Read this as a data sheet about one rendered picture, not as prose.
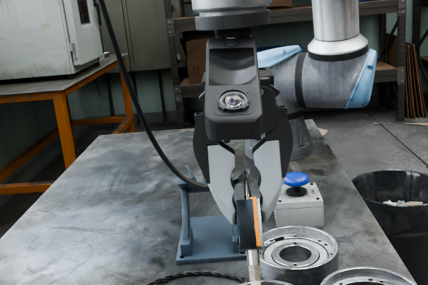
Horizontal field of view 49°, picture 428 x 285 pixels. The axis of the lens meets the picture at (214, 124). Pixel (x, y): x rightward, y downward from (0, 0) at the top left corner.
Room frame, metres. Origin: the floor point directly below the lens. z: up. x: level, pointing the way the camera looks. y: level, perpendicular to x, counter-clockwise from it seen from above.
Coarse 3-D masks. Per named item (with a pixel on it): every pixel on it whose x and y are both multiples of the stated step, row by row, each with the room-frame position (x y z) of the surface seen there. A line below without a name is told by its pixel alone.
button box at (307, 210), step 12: (288, 192) 0.67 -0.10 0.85; (300, 192) 0.66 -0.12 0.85; (312, 192) 0.67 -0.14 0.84; (276, 204) 0.64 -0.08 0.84; (288, 204) 0.64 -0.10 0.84; (300, 204) 0.64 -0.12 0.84; (312, 204) 0.64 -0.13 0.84; (276, 216) 0.64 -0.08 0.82; (288, 216) 0.64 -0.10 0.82; (300, 216) 0.64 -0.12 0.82; (312, 216) 0.64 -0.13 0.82
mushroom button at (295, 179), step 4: (292, 172) 0.68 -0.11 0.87; (296, 172) 0.68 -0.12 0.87; (300, 172) 0.68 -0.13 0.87; (288, 176) 0.67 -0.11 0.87; (292, 176) 0.67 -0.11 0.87; (296, 176) 0.67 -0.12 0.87; (300, 176) 0.67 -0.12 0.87; (304, 176) 0.67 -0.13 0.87; (284, 180) 0.67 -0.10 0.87; (288, 180) 0.66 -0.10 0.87; (292, 180) 0.66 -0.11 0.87; (296, 180) 0.66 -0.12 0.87; (300, 180) 0.66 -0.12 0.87; (304, 180) 0.66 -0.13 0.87; (308, 180) 0.66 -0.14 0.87; (288, 184) 0.66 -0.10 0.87; (292, 184) 0.66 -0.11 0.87; (296, 184) 0.65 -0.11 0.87; (300, 184) 0.65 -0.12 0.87; (304, 184) 0.66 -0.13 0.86; (292, 188) 0.67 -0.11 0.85; (296, 188) 0.67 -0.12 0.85
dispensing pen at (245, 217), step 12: (240, 180) 0.46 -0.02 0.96; (252, 180) 0.45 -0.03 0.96; (240, 204) 0.43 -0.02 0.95; (252, 204) 0.43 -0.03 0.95; (240, 216) 0.42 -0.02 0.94; (252, 216) 0.42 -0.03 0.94; (240, 228) 0.41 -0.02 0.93; (252, 228) 0.41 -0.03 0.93; (240, 240) 0.41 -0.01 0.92; (252, 240) 0.41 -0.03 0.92; (252, 252) 0.41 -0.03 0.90; (252, 264) 0.41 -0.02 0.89; (252, 276) 0.40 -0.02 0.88
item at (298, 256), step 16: (272, 240) 0.56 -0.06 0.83; (320, 240) 0.55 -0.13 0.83; (272, 256) 0.53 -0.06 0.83; (288, 256) 0.54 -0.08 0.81; (304, 256) 0.54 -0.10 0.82; (336, 256) 0.50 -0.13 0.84; (272, 272) 0.49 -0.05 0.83; (288, 272) 0.48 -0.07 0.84; (304, 272) 0.47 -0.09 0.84; (320, 272) 0.48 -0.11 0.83
